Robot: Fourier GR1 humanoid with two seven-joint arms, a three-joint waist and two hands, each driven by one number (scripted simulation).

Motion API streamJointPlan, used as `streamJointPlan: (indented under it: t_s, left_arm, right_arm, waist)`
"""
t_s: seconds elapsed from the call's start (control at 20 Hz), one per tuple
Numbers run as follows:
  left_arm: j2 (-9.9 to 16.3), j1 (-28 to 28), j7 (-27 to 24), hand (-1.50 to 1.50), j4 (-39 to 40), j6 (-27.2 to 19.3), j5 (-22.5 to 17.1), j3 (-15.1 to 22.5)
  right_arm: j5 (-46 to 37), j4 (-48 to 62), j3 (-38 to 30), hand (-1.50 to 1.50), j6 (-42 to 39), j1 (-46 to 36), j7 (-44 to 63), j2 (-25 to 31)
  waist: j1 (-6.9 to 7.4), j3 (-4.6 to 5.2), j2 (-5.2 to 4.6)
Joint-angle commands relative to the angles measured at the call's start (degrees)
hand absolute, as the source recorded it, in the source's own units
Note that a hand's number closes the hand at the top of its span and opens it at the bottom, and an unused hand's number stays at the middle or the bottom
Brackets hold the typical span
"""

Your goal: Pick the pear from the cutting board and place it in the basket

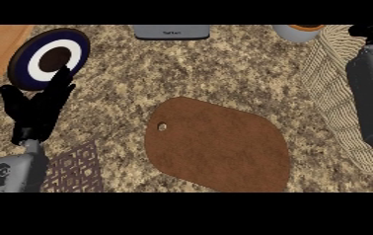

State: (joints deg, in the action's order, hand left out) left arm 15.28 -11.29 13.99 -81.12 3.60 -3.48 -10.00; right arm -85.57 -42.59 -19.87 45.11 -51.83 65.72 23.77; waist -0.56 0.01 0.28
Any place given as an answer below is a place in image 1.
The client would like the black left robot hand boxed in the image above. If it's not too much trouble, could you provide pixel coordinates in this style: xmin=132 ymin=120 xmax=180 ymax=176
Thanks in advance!
xmin=0 ymin=65 xmax=76 ymax=147

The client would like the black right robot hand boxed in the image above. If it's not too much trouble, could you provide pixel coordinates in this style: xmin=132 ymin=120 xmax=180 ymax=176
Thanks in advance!
xmin=346 ymin=24 xmax=373 ymax=45

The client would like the orange wooden board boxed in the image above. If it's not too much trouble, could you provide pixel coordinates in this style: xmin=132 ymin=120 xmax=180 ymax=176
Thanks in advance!
xmin=0 ymin=24 xmax=37 ymax=78

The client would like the cream wicker basket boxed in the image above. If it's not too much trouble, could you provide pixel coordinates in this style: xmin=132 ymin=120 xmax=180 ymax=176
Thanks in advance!
xmin=299 ymin=24 xmax=373 ymax=175

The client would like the brown wooden cutting board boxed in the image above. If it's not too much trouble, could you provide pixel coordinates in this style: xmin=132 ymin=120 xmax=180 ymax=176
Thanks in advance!
xmin=143 ymin=96 xmax=293 ymax=194

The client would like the blue and white round plate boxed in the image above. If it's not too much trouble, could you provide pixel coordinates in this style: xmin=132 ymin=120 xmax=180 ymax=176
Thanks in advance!
xmin=6 ymin=28 xmax=93 ymax=92

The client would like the grey bowl with orange rim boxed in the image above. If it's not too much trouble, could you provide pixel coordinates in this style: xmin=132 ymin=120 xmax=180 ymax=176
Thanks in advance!
xmin=270 ymin=24 xmax=326 ymax=43

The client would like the dark patterned placemat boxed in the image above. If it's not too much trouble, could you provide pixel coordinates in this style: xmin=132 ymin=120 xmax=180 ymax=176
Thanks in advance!
xmin=40 ymin=139 xmax=104 ymax=194

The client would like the grey flat appliance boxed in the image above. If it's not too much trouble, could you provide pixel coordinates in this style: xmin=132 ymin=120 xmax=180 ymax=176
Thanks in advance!
xmin=131 ymin=24 xmax=211 ymax=41

